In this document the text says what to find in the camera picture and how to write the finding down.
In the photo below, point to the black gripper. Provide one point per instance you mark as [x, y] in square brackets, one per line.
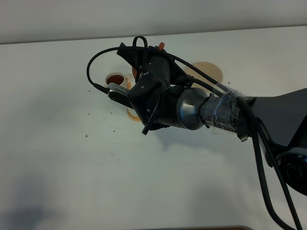
[153, 98]

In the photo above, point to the brown clay teapot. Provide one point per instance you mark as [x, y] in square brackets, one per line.
[135, 73]

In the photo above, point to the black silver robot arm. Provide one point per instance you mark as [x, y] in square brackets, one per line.
[278, 124]

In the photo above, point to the beige teapot coaster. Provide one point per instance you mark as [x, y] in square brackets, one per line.
[208, 68]

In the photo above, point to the far white teacup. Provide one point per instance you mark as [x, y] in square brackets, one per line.
[124, 80]

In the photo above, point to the near orange coaster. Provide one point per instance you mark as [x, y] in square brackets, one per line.
[133, 115]

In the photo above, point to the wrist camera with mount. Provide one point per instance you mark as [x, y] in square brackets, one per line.
[119, 94]

